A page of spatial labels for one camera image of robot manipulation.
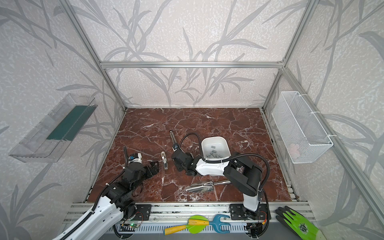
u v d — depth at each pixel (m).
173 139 1.01
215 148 0.97
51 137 0.64
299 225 0.69
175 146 0.77
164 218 0.72
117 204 0.55
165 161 0.90
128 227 0.72
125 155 0.72
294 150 0.72
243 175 0.46
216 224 0.68
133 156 0.72
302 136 0.61
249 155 0.46
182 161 0.67
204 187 0.80
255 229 0.73
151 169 0.75
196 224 0.69
